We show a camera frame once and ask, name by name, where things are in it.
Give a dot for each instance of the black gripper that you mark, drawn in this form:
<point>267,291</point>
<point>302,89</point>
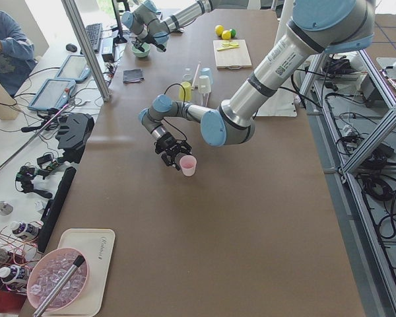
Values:
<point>165,142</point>
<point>138,42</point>

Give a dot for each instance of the pink cup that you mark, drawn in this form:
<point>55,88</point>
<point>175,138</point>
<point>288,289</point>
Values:
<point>188,165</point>

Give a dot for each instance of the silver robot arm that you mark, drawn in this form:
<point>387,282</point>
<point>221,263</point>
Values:
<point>148,28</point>
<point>314,27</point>

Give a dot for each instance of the grey cup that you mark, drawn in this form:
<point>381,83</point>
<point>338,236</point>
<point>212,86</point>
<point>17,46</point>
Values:
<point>187,76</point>

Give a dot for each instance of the light blue cup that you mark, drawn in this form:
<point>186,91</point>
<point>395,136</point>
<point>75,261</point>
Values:
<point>206,71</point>

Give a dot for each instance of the yellow cup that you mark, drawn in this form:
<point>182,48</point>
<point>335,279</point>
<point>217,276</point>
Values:
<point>185,91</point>

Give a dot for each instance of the white cup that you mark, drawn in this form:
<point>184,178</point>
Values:
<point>204,86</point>

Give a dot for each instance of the mint green bowl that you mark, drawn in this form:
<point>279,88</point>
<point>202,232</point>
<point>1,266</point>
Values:
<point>141,51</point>

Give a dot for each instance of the grey folded cloth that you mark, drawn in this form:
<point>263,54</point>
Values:
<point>132,75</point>

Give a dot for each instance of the yellow lemon near board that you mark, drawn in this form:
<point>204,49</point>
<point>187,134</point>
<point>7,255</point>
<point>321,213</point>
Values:
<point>219,29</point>

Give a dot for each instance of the yellow lemon front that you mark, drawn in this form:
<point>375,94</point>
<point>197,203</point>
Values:
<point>226,35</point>

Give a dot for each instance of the black keyboard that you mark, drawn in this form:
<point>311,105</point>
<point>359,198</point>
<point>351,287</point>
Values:
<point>94,31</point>

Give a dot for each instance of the wooden cutting board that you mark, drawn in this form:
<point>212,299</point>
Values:
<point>232,59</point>

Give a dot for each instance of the yellow plastic knife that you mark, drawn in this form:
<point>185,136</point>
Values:
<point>226,48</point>

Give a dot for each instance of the blue teach pendant upper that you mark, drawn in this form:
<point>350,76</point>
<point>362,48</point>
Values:
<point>53,94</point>

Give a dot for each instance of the beige tray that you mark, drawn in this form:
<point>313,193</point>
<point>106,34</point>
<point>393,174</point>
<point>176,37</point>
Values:
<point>83,294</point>

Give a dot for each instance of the black long bar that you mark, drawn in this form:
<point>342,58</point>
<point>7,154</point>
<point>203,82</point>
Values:
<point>53,209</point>

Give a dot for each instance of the person in blue hoodie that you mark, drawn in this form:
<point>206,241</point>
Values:
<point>17,58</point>

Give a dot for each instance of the pink bowl with ice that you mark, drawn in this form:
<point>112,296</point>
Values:
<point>48,271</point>

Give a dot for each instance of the metal tongs in bowl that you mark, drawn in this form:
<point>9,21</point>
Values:
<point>59,286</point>

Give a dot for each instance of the green clamp stick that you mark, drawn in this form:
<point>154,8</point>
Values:
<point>24,145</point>

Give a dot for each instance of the white wire cup rack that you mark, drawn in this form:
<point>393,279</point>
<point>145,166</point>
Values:
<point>204,97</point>

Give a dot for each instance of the aluminium frame post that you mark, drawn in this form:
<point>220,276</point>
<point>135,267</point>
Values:
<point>77,24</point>

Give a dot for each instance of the black plastic bracket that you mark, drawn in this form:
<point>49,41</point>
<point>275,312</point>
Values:
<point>74,131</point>

